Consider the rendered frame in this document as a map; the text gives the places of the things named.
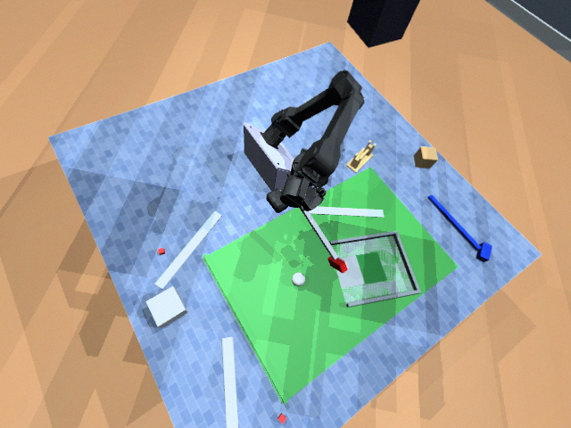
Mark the green flat mat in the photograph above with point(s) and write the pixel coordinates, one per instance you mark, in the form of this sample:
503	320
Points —
303	330

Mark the white golf ball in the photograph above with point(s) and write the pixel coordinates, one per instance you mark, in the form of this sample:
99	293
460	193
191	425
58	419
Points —
298	279

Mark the blue golf putter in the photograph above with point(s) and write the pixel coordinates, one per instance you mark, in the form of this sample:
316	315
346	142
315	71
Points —
484	249

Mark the white flat bar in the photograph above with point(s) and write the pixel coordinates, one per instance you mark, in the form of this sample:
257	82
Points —
347	212
230	382
188	250

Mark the tan cube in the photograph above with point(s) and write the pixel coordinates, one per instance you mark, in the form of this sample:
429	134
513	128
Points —
425	157

